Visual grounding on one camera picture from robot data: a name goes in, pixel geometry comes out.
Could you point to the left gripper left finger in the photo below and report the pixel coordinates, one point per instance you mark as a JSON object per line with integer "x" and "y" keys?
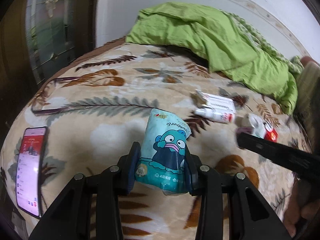
{"x": 69, "y": 215}

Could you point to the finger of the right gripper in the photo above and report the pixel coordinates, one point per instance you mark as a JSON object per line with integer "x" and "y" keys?
{"x": 306, "y": 165}

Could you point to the teal cartoon tissue pack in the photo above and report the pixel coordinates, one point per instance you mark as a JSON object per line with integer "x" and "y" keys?
{"x": 162, "y": 158}

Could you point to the white plastic bottle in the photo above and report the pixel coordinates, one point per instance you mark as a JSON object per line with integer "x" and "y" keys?
{"x": 216, "y": 115}

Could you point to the white medicine box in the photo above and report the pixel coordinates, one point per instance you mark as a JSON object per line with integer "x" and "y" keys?
{"x": 214, "y": 101}

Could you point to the red cigarette pack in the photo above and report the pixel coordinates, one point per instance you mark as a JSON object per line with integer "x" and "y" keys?
{"x": 271, "y": 134}

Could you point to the person's right hand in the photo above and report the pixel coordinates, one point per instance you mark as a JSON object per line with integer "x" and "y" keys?
{"x": 301, "y": 205}

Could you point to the striped brown pillow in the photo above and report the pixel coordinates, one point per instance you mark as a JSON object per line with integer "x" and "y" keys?
{"x": 308, "y": 101}

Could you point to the smartphone with lit screen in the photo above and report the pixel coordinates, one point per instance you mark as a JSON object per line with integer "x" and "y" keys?
{"x": 29, "y": 164}

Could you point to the leaf pattern bed blanket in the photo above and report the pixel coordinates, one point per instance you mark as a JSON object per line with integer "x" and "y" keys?
{"x": 99, "y": 105}

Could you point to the green duvet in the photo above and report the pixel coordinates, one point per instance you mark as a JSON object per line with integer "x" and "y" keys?
{"x": 227, "y": 42}

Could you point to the stained glass door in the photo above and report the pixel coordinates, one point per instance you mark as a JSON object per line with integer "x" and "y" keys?
{"x": 49, "y": 29}

